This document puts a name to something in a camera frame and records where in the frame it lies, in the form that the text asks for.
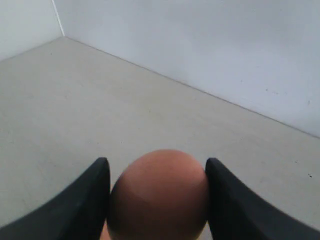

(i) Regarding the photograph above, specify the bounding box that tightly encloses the brown egg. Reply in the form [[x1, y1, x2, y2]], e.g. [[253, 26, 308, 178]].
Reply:
[[100, 149, 209, 240]]

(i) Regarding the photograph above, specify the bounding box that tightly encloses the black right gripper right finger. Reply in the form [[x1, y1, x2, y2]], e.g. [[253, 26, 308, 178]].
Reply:
[[205, 158, 320, 240]]

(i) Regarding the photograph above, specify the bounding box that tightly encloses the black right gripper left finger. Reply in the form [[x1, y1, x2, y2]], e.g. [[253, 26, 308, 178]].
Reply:
[[0, 157, 110, 240]]

